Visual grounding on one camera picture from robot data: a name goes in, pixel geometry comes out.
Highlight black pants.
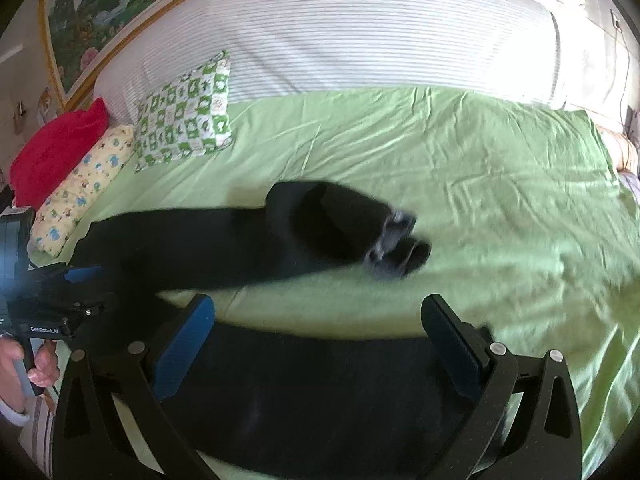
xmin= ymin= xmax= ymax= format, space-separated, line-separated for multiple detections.
xmin=72 ymin=181 xmax=473 ymax=479

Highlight left forearm white sleeve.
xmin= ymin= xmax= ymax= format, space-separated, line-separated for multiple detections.
xmin=0 ymin=400 xmax=30 ymax=428

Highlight left hand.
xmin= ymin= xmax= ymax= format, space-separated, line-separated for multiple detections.
xmin=0 ymin=336 xmax=60 ymax=413

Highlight yellow cartoon print pillow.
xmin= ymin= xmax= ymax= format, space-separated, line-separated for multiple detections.
xmin=30 ymin=125 xmax=134 ymax=257

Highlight red pillow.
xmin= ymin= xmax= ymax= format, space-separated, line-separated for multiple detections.
xmin=9 ymin=98 xmax=110 ymax=209

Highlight green bed sheet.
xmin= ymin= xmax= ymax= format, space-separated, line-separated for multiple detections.
xmin=62 ymin=87 xmax=639 ymax=474

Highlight green white patterned pillow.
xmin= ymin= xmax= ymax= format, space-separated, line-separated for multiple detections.
xmin=134 ymin=51 xmax=232 ymax=171

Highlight gold framed landscape painting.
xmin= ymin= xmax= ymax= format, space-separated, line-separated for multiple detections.
xmin=38 ymin=0 xmax=172 ymax=108

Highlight white striped quilt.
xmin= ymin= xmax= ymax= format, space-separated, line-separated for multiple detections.
xmin=92 ymin=0 xmax=632 ymax=126

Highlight white wall socket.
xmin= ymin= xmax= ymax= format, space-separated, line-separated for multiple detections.
xmin=610 ymin=9 xmax=624 ymax=35

